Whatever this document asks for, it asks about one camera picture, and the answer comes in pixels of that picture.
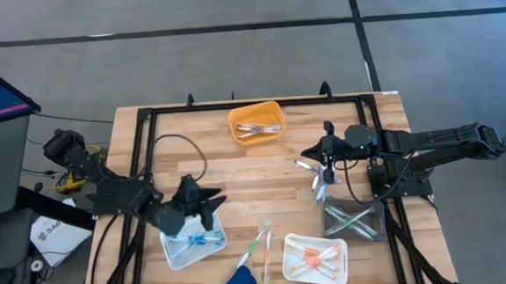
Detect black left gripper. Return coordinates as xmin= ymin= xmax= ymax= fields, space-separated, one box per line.
xmin=169 ymin=171 xmax=230 ymax=235

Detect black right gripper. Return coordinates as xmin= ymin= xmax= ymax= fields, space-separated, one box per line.
xmin=298 ymin=119 xmax=351 ymax=187

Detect green toothbrush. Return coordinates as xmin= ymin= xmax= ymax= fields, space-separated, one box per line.
xmin=329 ymin=214 xmax=368 ymax=242
xmin=234 ymin=222 xmax=274 ymax=269
xmin=326 ymin=202 xmax=379 ymax=243
xmin=325 ymin=208 xmax=377 ymax=236

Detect white plastic bin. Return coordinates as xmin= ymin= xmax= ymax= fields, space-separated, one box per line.
xmin=279 ymin=229 xmax=351 ymax=284
xmin=158 ymin=212 xmax=230 ymax=272

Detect orange plastic bin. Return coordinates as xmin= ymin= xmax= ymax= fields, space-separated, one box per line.
xmin=227 ymin=98 xmax=288 ymax=148

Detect dark grey mesh bin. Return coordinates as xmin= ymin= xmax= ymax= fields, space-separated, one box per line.
xmin=321 ymin=192 xmax=388 ymax=246

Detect white printed paper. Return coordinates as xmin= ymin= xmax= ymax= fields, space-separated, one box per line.
xmin=27 ymin=196 xmax=95 ymax=269

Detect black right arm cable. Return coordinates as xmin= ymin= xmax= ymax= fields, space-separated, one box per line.
xmin=343 ymin=149 xmax=416 ymax=206

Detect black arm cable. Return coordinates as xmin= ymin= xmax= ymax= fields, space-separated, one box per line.
xmin=140 ymin=131 xmax=211 ymax=187
xmin=343 ymin=149 xmax=416 ymax=206

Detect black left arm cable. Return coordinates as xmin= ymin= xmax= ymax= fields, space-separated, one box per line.
xmin=140 ymin=131 xmax=211 ymax=187

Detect yellow cable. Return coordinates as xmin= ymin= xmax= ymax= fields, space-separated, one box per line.
xmin=53 ymin=142 xmax=107 ymax=194

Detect thin black monitor cable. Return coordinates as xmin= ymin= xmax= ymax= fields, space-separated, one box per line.
xmin=33 ymin=106 xmax=115 ymax=129

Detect black desk frame bar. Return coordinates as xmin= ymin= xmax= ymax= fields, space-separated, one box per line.
xmin=14 ymin=181 xmax=98 ymax=236

